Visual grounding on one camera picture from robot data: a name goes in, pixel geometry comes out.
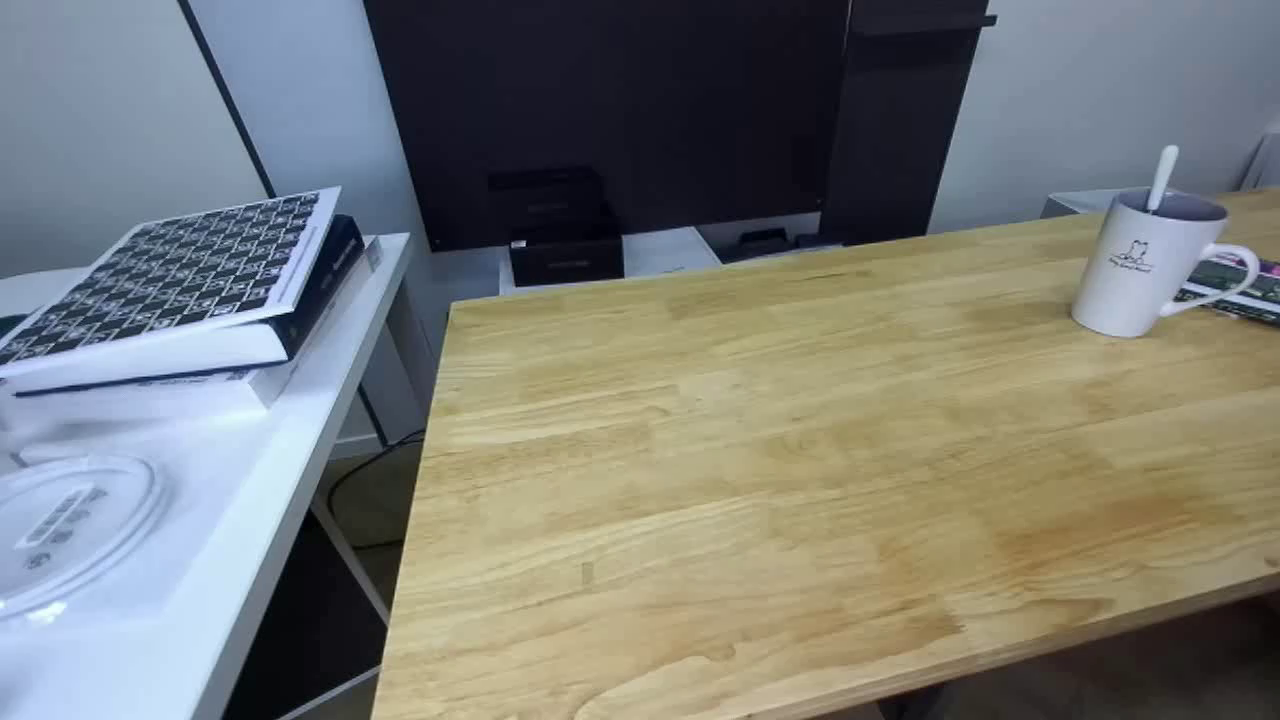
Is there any white plastic spoon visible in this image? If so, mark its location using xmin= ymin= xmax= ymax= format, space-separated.
xmin=1144 ymin=140 xmax=1186 ymax=214

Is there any white mug with grey interior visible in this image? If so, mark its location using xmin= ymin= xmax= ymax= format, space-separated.
xmin=1068 ymin=187 xmax=1263 ymax=339

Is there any large dark panel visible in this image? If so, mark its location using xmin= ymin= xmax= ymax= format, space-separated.
xmin=360 ymin=0 xmax=855 ymax=255

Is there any dark brown shelf unit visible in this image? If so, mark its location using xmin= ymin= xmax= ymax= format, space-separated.
xmin=819 ymin=0 xmax=999 ymax=248

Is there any white side table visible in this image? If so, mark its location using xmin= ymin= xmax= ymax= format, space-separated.
xmin=0 ymin=230 xmax=416 ymax=720

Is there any checkered black white box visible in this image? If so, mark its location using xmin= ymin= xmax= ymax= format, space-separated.
xmin=0 ymin=183 xmax=370 ymax=398

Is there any clear round plastic lid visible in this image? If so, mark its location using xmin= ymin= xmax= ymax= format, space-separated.
xmin=0 ymin=452 xmax=179 ymax=625

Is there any dark green snack packet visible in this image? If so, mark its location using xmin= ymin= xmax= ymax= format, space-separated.
xmin=1175 ymin=255 xmax=1280 ymax=331

